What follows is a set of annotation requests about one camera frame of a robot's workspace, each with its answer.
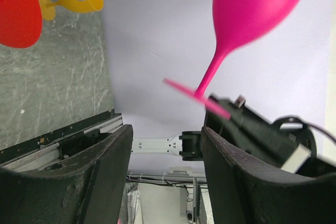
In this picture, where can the red plastic wine glass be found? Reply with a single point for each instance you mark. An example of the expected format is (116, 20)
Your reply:
(21, 23)

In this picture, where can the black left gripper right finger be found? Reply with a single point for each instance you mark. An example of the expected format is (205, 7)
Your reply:
(244, 189)

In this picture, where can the pink plastic wine glass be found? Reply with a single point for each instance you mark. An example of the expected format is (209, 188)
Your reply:
(236, 23)

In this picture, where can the aluminium mounting rail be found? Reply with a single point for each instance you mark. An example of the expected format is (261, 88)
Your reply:
(52, 147)

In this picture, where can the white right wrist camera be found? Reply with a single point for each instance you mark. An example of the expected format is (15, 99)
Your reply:
(296, 159)

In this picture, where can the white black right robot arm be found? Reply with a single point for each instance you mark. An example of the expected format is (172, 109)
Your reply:
(188, 145)

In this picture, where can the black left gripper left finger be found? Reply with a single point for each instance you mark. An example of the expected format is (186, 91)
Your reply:
(85, 188)

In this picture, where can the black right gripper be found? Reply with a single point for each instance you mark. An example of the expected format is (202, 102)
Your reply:
(249, 132)

